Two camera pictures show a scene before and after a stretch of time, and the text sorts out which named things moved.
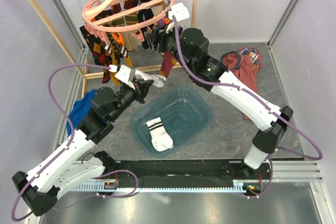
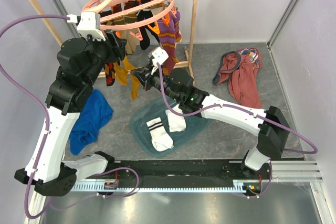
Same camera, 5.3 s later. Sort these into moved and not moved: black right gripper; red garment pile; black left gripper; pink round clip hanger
Moved: black right gripper; black left gripper
Not moved: red garment pile; pink round clip hanger
